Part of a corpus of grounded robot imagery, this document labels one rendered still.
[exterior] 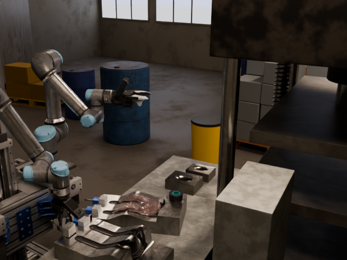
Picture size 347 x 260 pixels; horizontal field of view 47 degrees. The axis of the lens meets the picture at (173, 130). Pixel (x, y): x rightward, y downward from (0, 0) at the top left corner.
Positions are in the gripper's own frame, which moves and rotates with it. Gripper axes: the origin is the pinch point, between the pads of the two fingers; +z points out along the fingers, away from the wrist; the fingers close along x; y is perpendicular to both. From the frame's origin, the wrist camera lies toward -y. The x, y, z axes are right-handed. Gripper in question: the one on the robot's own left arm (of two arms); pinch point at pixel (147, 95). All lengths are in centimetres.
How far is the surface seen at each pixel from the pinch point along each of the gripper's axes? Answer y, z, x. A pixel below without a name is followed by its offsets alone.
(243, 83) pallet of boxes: 93, 65, -275
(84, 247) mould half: 48, -17, 71
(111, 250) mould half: 43, -3, 76
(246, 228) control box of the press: -11, 50, 116
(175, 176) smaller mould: 61, 14, -12
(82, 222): 47, -23, 55
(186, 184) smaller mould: 59, 22, -1
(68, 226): 43, -27, 63
